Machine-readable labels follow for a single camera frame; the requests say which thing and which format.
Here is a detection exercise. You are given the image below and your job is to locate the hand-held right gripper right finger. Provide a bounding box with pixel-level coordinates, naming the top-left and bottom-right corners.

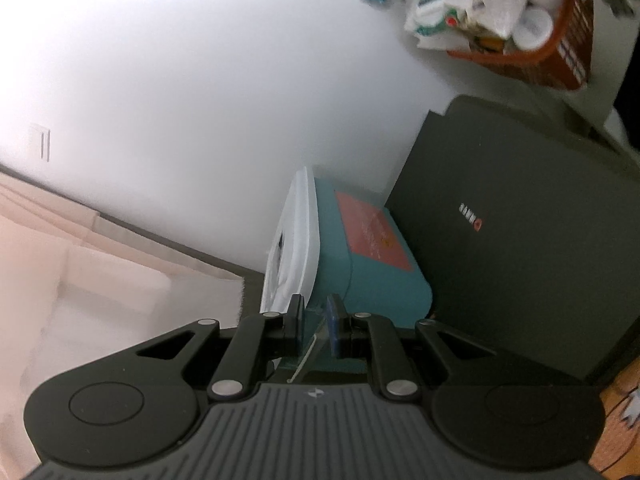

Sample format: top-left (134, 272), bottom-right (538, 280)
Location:
top-left (326, 295), bottom-right (531, 401)

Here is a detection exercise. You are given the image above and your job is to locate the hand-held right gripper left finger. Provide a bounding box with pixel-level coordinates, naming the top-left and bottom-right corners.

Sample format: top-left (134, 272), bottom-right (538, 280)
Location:
top-left (115, 295), bottom-right (306, 401)

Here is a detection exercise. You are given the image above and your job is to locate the teal plastic storage bin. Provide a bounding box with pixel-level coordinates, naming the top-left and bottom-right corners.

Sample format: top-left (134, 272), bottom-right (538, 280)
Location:
top-left (272, 180), bottom-right (435, 378)

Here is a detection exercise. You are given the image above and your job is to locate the white bin lid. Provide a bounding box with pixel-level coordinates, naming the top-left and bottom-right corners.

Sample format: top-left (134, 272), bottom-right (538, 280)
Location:
top-left (261, 169), bottom-right (321, 317)

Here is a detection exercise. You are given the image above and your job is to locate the wet wipes pack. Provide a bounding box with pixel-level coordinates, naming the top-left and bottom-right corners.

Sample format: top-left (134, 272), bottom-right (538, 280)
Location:
top-left (405, 0), bottom-right (468, 51)

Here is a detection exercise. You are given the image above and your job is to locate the orange plastic basket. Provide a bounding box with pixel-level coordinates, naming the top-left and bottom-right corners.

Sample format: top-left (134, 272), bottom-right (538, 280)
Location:
top-left (446, 0), bottom-right (596, 92)

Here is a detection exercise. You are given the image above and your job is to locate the white wall switch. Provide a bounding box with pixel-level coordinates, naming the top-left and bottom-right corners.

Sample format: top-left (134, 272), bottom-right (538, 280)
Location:
top-left (29, 124), bottom-right (52, 162)

